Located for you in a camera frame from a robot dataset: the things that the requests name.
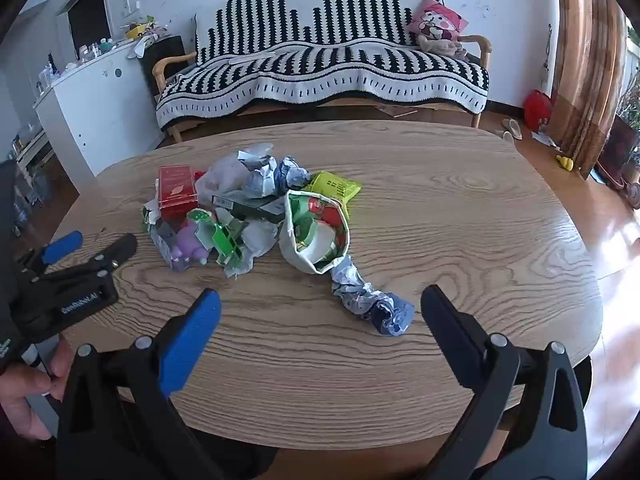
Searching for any brown striped curtain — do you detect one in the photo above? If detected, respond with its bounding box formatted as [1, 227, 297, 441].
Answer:
[555, 0, 628, 181]

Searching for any green plastic toy frame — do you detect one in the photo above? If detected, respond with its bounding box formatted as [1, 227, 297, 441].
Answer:
[187, 208, 248, 267]

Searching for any clear plastic bag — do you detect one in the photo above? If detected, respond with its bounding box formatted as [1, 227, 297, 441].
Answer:
[195, 142, 276, 202]

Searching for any silver foil wrapper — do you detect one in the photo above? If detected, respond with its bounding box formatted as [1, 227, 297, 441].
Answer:
[236, 150, 278, 198]

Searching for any black and white patterned blanket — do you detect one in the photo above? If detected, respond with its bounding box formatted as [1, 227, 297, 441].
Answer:
[155, 0, 490, 131]

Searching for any small blue wrapper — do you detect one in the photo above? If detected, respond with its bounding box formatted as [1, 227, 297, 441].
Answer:
[274, 156, 313, 192]

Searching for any person's left hand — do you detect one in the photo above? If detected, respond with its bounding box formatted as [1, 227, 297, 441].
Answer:
[0, 339, 76, 442]

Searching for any white cabinet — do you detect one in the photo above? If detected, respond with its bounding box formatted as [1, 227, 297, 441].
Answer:
[34, 40, 166, 177]

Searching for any flat brown cardboard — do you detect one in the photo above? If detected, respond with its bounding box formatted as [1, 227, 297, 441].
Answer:
[376, 102, 418, 119]

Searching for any pink toy pig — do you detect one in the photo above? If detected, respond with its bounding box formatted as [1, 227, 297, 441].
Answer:
[172, 222, 211, 266]

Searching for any beige plush toy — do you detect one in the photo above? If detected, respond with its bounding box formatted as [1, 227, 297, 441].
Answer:
[417, 30, 471, 62]

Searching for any metal storage rack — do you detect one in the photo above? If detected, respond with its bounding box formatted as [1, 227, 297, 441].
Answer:
[10, 127, 56, 238]

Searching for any blue foil wrapper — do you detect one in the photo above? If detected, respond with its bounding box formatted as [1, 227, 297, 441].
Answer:
[330, 255, 416, 337]

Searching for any yellow-green snack packet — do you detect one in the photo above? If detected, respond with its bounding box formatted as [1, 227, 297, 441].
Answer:
[304, 170, 363, 211]

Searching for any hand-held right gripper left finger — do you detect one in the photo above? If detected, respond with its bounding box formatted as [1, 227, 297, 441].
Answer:
[56, 288, 226, 480]

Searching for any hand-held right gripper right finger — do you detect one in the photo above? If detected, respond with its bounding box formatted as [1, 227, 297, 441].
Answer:
[420, 284, 588, 480]

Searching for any white tissue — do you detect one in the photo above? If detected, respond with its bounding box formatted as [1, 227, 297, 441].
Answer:
[225, 220, 281, 279]

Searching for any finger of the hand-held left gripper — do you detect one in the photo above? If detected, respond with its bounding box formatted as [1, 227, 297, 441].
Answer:
[45, 233, 138, 281]
[20, 230, 84, 273]

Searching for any cluster of small bottles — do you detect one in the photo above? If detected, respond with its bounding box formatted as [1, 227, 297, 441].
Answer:
[75, 37, 115, 62]

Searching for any green and red snack bag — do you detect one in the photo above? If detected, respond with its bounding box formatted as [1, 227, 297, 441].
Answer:
[279, 190, 351, 276]

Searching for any dark green box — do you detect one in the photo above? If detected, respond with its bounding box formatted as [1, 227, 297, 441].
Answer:
[211, 194, 287, 224]

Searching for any wooden sofa frame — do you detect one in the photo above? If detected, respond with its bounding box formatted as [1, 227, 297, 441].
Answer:
[151, 35, 493, 143]

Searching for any red cardboard box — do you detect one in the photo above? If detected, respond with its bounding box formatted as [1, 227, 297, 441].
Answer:
[157, 164, 200, 221]

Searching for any black side cabinet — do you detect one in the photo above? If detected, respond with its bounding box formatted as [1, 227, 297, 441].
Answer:
[137, 35, 187, 95]

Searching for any pink cartoon pillow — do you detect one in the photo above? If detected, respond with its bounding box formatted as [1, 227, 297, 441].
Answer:
[406, 0, 469, 41]

